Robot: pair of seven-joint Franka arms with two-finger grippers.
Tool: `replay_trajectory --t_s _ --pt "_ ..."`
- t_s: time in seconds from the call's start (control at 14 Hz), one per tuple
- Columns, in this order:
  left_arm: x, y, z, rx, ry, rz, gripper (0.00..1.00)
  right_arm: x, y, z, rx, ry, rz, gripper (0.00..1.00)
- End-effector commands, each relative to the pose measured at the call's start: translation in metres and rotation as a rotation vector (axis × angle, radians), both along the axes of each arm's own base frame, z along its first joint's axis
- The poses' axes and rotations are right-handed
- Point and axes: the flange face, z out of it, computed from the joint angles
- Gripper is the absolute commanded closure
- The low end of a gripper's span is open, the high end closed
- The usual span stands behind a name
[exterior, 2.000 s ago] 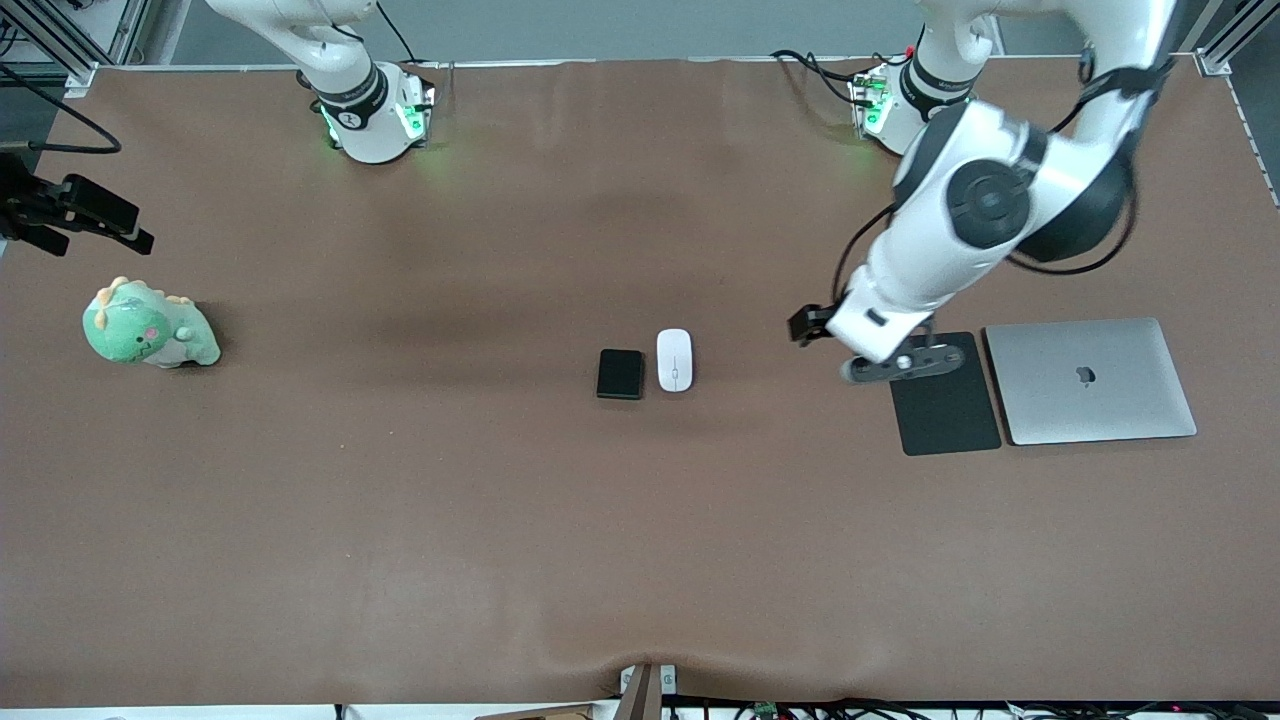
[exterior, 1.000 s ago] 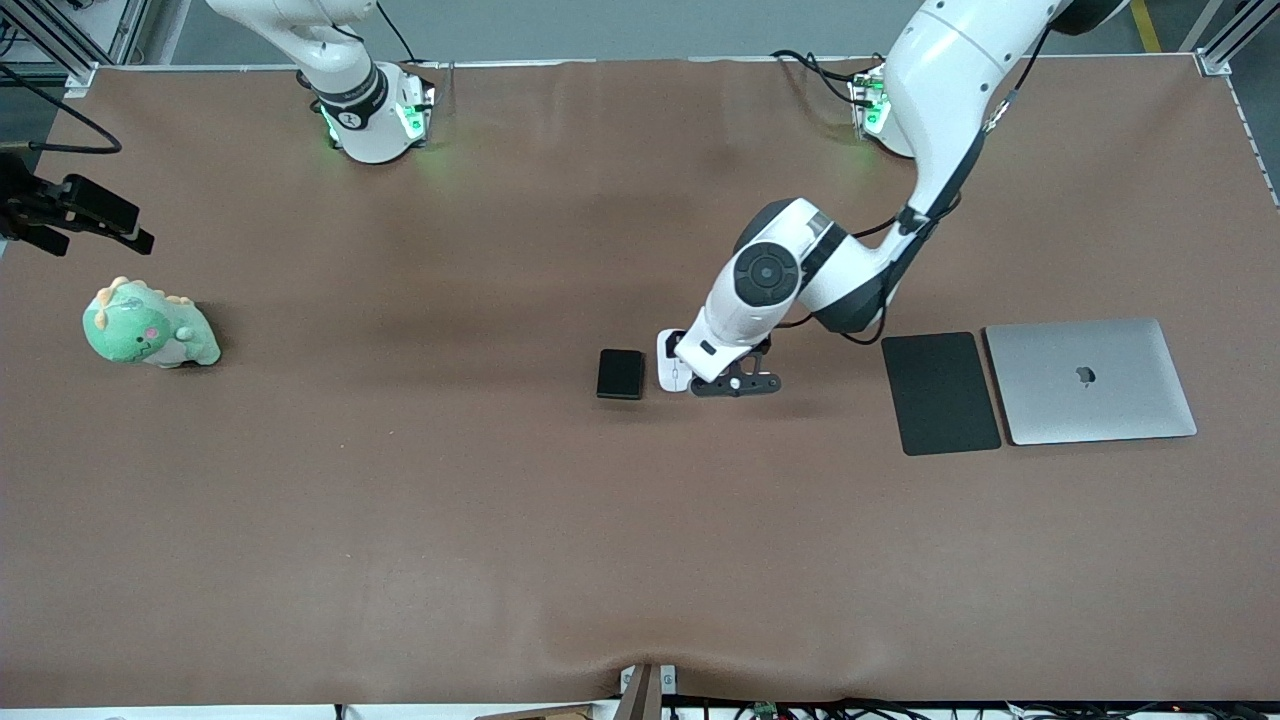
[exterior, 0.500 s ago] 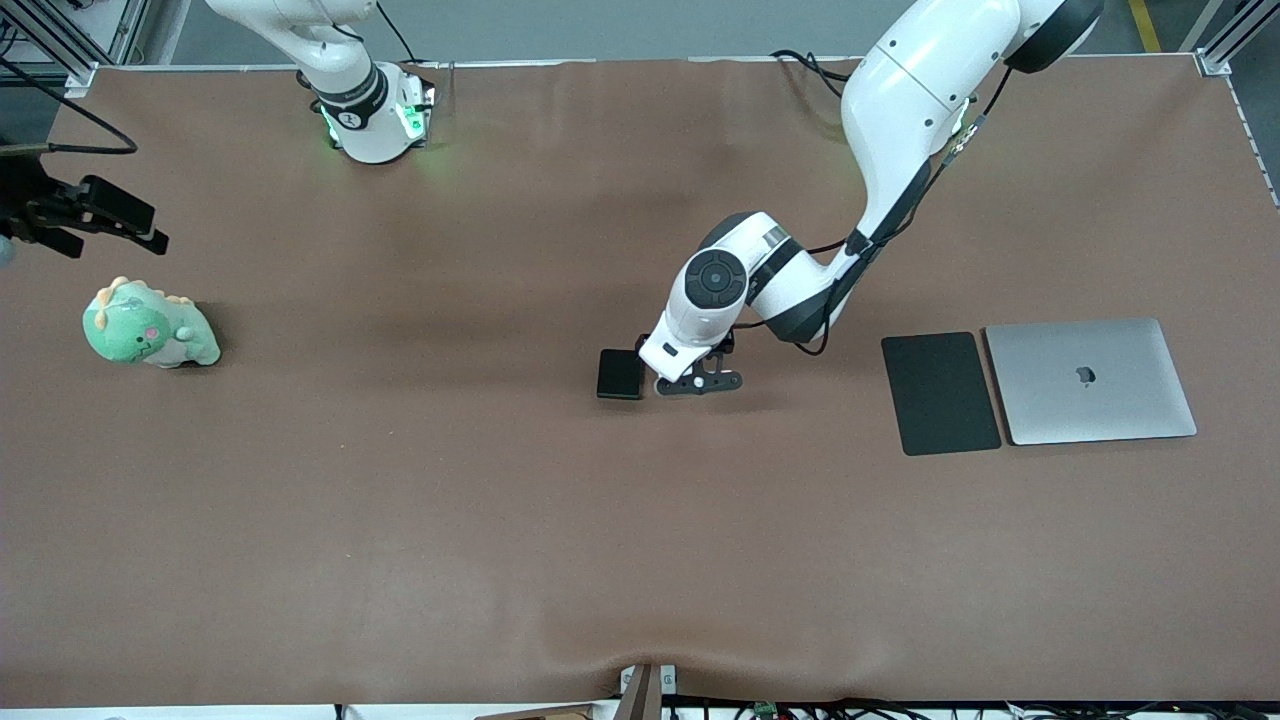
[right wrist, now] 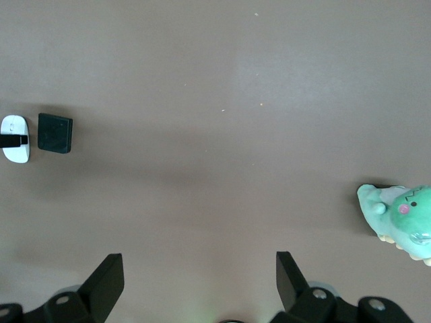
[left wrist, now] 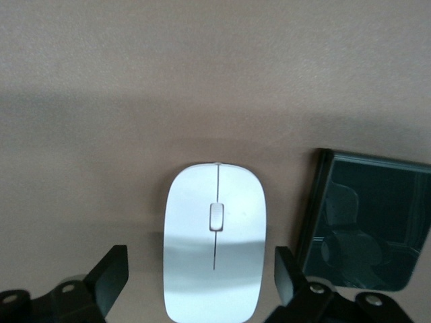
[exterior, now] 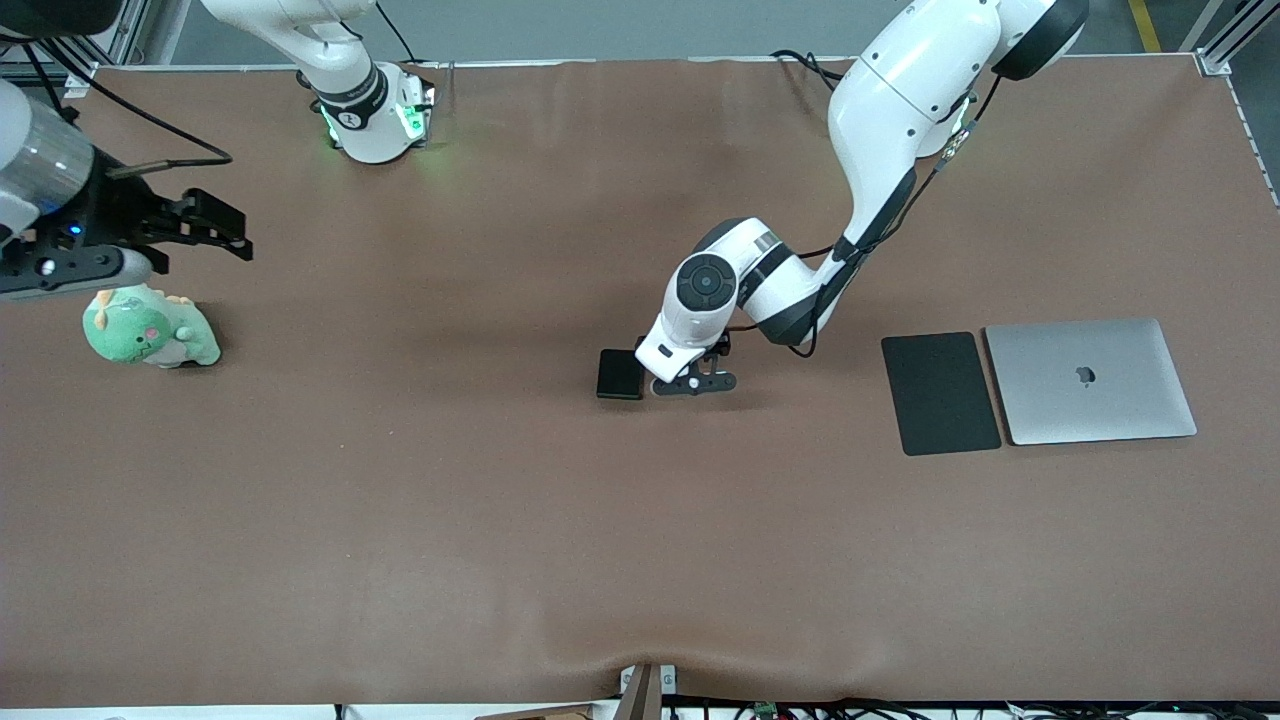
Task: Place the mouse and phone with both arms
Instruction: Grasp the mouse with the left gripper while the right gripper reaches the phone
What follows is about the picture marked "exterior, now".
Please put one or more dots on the black mouse pad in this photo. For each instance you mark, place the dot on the black mouse pad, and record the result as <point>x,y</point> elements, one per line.
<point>940,393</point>

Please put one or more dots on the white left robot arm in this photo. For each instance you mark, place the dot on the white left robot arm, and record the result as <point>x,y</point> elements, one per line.
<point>900,100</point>

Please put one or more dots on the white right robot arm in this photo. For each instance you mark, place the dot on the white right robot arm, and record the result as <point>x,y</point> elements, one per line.
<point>365,100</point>

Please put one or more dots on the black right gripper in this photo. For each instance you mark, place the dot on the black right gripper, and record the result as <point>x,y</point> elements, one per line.
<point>115,216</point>

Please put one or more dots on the silver laptop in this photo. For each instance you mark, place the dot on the silver laptop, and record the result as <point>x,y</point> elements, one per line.
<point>1090,385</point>

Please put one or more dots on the green dinosaur plush toy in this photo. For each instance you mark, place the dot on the green dinosaur plush toy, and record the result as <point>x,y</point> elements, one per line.
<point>140,335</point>

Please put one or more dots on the black phone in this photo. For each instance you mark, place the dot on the black phone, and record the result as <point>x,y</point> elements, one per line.
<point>618,374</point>

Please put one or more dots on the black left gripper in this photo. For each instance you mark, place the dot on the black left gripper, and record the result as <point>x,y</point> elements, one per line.
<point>724,348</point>

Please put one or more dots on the brown table cover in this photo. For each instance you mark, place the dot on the brown table cover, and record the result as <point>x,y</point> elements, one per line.
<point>640,550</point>

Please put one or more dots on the brown camera stand post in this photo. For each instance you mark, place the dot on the brown camera stand post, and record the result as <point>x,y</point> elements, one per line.
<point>640,700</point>

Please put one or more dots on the aluminium frame profile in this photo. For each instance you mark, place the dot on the aluminium frame profile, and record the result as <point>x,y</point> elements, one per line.
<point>1222,45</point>
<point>130,30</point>

